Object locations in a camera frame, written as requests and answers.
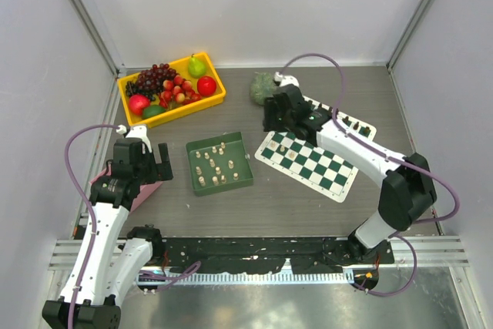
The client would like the green white chess board mat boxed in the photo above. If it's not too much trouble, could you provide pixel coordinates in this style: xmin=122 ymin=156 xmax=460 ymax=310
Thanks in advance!
xmin=253 ymin=92 xmax=377 ymax=203

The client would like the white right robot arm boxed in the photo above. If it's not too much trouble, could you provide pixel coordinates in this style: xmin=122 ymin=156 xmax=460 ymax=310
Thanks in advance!
xmin=263 ymin=84 xmax=437 ymax=263

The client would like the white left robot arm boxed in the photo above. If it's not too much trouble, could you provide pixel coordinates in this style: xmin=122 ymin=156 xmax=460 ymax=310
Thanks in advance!
xmin=42 ymin=136 xmax=173 ymax=328

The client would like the pink plastic box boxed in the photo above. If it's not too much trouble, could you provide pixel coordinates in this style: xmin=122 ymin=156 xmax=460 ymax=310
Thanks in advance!
xmin=89 ymin=167 xmax=163 ymax=213

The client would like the green melon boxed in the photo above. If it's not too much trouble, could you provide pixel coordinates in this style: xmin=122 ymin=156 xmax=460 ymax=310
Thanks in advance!
xmin=250 ymin=72 xmax=278 ymax=106

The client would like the green lime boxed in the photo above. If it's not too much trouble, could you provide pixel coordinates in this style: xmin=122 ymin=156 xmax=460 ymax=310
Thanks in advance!
xmin=142 ymin=105 xmax=166 ymax=120

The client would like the green plastic tray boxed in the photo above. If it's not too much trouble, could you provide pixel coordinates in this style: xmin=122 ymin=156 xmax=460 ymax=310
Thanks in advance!
xmin=186 ymin=132 xmax=253 ymax=196

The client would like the red peach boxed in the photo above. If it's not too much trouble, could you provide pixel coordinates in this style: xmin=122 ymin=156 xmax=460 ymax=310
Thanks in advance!
xmin=129 ymin=94 xmax=151 ymax=116

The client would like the red apple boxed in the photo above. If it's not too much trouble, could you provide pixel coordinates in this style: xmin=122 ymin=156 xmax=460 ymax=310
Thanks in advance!
xmin=196 ymin=76 xmax=217 ymax=97

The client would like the dark blue grape bunch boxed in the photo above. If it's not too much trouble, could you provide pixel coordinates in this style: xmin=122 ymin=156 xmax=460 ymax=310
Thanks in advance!
xmin=126 ymin=81 xmax=156 ymax=102

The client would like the red cherry cluster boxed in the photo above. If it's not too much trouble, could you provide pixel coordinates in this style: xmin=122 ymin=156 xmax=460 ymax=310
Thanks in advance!
xmin=158 ymin=75 xmax=202 ymax=109

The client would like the dark red grape bunch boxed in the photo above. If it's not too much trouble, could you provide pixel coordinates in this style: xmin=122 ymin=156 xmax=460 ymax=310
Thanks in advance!
xmin=136 ymin=63 xmax=179 ymax=95

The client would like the green pear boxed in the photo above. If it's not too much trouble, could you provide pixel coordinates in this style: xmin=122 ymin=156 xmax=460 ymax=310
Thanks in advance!
xmin=188 ymin=54 xmax=207 ymax=79

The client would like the yellow plastic fruit bin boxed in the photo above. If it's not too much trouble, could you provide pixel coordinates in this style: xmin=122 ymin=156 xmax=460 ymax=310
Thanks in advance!
xmin=117 ymin=52 xmax=226 ymax=128

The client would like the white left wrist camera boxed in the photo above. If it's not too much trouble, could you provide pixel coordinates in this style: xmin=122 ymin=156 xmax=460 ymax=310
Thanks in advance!
xmin=116 ymin=124 xmax=153 ymax=153

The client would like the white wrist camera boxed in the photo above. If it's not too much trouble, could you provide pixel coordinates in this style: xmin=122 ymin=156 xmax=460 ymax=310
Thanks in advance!
xmin=116 ymin=124 xmax=153 ymax=153
xmin=273 ymin=72 xmax=300 ymax=88

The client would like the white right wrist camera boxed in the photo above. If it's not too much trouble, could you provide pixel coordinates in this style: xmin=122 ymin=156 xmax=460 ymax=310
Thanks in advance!
xmin=273 ymin=72 xmax=300 ymax=88

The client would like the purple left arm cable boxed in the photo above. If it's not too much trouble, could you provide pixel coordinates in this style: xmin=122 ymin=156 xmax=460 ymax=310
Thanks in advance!
xmin=63 ymin=124 xmax=126 ymax=329

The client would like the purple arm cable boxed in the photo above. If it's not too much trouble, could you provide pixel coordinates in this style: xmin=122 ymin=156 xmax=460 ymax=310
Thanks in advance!
xmin=279 ymin=52 xmax=461 ymax=297
xmin=63 ymin=124 xmax=126 ymax=329

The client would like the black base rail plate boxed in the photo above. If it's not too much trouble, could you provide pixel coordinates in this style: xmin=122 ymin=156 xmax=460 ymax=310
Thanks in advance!
xmin=150 ymin=237 xmax=394 ymax=274

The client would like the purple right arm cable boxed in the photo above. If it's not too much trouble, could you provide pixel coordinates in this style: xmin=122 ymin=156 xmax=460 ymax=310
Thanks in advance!
xmin=279 ymin=52 xmax=461 ymax=297

